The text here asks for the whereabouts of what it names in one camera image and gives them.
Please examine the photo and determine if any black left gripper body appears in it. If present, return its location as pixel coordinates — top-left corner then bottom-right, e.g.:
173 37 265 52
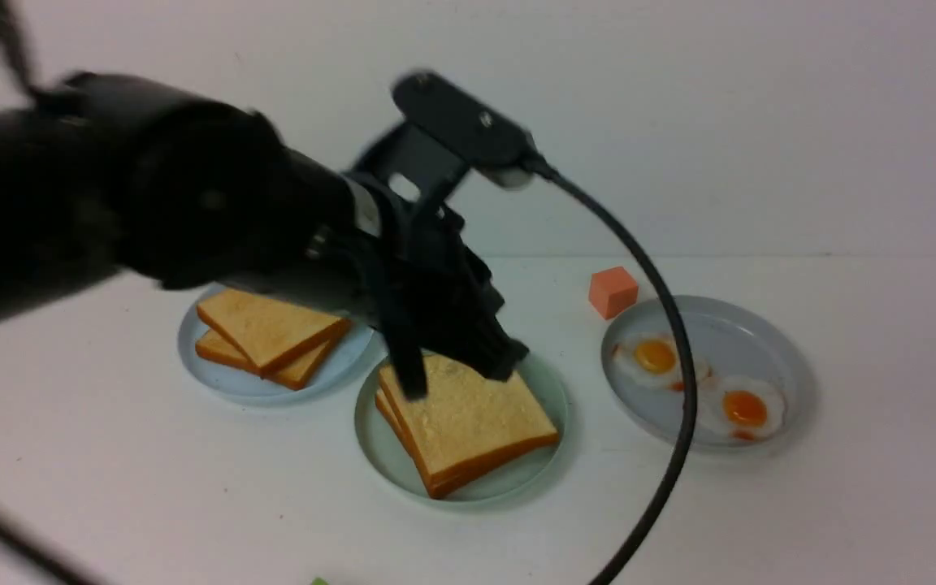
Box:
305 175 509 358

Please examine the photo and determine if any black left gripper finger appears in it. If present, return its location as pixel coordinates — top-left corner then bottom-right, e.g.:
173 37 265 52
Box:
370 249 427 402
435 314 530 382

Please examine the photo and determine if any toast slice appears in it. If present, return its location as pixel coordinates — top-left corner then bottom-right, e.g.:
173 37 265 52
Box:
194 325 349 392
354 388 567 509
380 354 558 488
194 288 352 375

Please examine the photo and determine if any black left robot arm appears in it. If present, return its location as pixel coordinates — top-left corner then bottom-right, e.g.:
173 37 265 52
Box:
0 70 531 399

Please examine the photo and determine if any light blue bread plate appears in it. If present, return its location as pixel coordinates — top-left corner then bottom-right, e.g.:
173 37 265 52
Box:
177 286 374 406

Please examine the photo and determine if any orange cube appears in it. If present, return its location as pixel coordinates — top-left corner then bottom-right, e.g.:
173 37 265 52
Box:
588 266 639 321

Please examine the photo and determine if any green centre plate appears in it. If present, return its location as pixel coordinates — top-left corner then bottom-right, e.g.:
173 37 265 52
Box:
353 355 577 514

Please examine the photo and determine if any back fried egg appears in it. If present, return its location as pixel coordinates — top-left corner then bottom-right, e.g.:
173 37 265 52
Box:
610 332 686 392

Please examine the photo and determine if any fried egg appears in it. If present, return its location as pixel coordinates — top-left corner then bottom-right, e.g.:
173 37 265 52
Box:
610 332 686 392
697 375 787 442

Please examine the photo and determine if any grey egg plate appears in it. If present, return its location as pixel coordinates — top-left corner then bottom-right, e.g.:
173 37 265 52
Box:
600 296 817 457

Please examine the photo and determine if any right fried egg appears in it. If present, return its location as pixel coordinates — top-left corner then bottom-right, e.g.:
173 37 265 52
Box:
697 375 787 442

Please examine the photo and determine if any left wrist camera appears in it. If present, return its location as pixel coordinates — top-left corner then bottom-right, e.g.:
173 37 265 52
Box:
353 69 539 215

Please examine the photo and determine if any black left camera cable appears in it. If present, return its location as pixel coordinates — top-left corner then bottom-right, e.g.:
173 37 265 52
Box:
521 154 699 585

